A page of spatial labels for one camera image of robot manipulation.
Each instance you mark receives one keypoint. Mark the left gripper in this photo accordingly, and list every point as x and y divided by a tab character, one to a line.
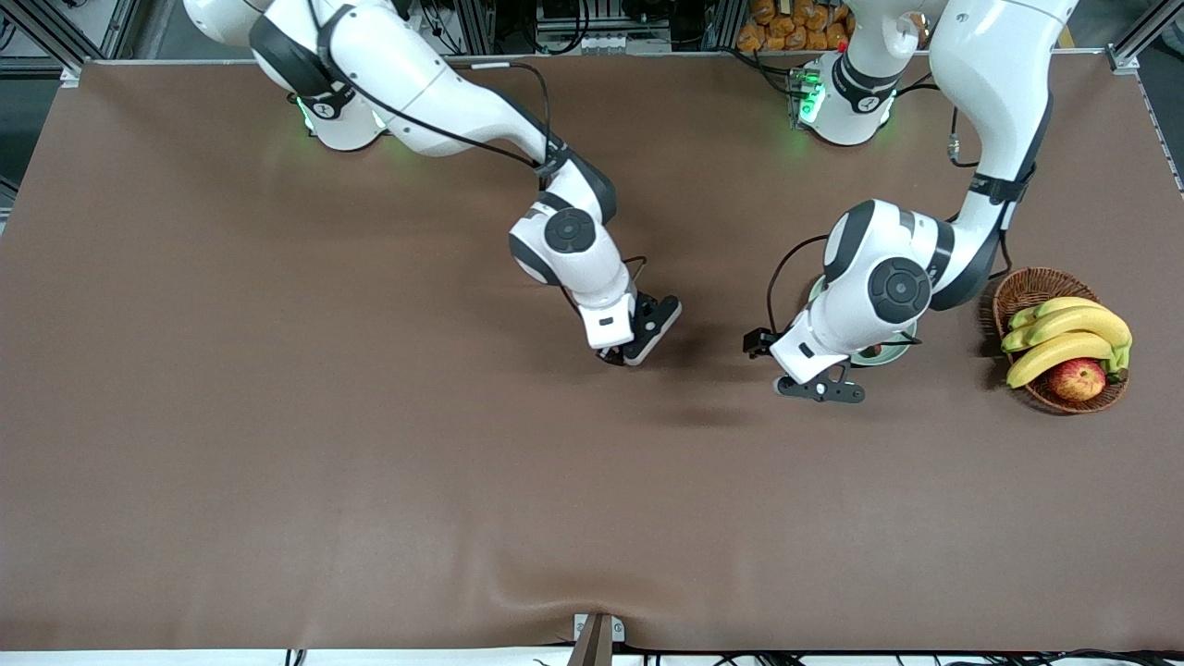
761	343

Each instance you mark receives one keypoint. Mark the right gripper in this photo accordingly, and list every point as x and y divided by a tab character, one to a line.
612	356

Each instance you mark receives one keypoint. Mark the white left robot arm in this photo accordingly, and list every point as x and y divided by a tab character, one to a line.
990	74

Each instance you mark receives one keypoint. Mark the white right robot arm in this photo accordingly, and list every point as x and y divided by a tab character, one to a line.
416	83

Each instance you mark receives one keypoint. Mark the mint green round plate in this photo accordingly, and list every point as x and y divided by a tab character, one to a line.
897	350

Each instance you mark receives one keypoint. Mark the yellow banana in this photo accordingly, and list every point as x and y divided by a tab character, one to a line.
1054	351
1015	339
1020	318
1082	322
1064	303

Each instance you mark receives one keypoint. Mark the brown wicker basket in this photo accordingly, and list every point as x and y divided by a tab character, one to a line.
1031	287

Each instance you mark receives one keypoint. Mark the brown table mat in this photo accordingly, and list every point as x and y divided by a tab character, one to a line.
370	481

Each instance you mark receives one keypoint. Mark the red yellow apple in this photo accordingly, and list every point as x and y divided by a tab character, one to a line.
1078	379

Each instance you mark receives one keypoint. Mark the white connector block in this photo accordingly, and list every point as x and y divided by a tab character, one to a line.
601	43

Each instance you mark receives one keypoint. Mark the pile of orange bread rolls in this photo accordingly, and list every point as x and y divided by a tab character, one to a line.
795	32

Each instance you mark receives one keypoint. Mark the grey metal bracket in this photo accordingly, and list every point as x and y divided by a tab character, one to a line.
597	643

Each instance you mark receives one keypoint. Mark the aluminium frame post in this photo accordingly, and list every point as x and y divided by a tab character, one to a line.
721	23
474	23

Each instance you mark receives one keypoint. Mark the aluminium frame rail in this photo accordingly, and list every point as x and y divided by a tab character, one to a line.
1138	42

